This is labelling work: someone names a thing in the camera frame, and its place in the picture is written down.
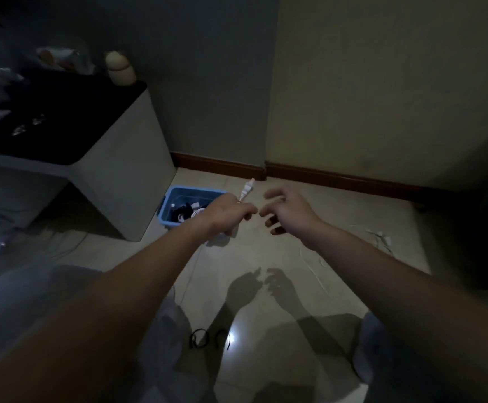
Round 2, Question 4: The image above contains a person's right hand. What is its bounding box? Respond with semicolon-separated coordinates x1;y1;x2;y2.
259;187;326;250

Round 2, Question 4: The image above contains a person's left hand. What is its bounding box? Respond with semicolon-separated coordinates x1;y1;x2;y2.
197;193;259;239

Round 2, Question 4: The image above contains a person's right forearm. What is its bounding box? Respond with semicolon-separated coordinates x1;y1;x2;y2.
305;222;488;403

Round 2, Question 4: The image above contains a person's left forearm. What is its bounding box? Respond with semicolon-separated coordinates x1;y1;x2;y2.
0;217;223;403

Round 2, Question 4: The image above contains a brown wooden baseboard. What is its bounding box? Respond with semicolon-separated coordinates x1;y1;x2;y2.
170;152;450;203

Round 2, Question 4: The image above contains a blue plastic bin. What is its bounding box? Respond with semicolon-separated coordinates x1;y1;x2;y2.
157;186;228;228

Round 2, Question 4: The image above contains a white cabinet with black top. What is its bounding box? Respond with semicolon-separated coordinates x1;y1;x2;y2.
0;69;177;243

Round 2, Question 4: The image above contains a white cables bundle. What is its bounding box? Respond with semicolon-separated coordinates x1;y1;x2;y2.
178;203;207;224

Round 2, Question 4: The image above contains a black charger cable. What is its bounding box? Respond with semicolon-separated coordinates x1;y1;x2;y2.
171;202;194;223

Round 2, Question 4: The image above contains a thin black cable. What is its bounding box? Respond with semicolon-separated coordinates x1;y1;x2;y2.
189;328;232;351

